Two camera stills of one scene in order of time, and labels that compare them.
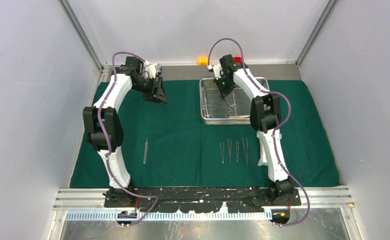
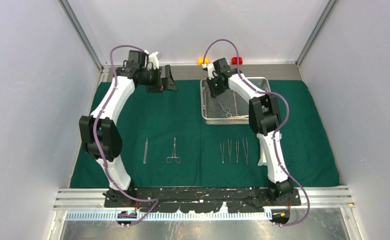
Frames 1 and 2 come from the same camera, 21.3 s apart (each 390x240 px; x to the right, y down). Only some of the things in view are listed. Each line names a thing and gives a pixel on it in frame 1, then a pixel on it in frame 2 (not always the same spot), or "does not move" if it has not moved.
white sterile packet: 263,161 does not move
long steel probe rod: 145,152 does not move
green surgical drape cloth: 165,145 does not move
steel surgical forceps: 222,152 does not move
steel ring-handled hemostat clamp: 234,105 → 177,159
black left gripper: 157,94 → 166,83
